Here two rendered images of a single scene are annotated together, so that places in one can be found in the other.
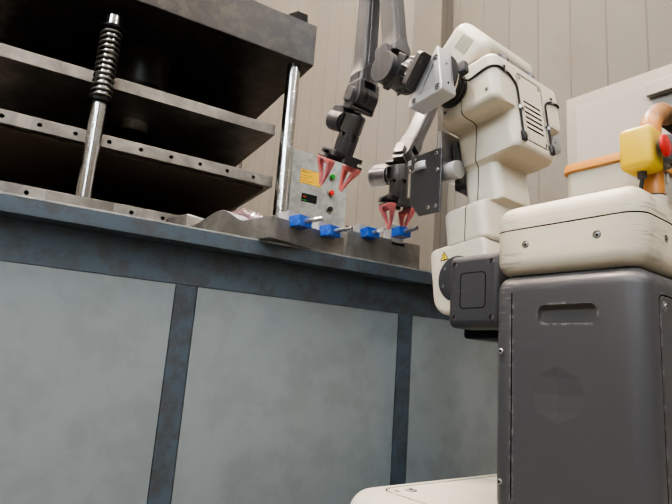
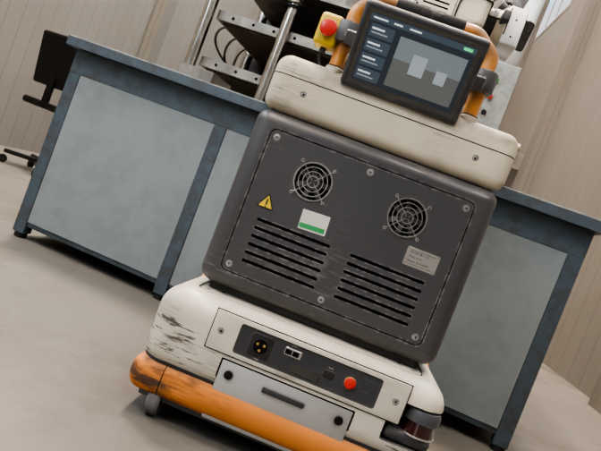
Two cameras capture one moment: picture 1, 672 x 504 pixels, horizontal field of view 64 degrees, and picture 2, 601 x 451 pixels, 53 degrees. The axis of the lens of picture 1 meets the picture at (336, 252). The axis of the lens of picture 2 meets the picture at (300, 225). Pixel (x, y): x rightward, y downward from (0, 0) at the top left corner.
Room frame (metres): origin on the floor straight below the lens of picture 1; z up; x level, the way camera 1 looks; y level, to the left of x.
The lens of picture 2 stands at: (-0.11, -1.41, 0.53)
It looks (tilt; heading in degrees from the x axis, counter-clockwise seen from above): 2 degrees down; 42
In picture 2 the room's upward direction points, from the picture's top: 21 degrees clockwise
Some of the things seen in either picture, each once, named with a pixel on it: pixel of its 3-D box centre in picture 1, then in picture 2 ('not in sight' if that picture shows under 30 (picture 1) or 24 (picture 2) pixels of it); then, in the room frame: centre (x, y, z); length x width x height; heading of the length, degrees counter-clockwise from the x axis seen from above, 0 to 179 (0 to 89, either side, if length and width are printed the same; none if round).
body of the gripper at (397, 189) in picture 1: (398, 193); not in sight; (1.58, -0.18, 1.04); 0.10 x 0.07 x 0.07; 120
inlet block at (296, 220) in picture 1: (303, 221); not in sight; (1.29, 0.09, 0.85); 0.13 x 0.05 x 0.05; 47
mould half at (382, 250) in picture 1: (341, 256); not in sight; (1.76, -0.02, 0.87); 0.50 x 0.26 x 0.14; 29
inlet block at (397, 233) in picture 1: (403, 232); not in sight; (1.55, -0.19, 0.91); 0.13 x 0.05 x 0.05; 30
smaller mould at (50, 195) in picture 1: (75, 218); (204, 81); (1.34, 0.67, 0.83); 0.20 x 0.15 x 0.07; 29
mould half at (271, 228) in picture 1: (249, 237); not in sight; (1.51, 0.25, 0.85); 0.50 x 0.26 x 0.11; 47
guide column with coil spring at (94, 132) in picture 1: (86, 179); (271, 64); (1.85, 0.91, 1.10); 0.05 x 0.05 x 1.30
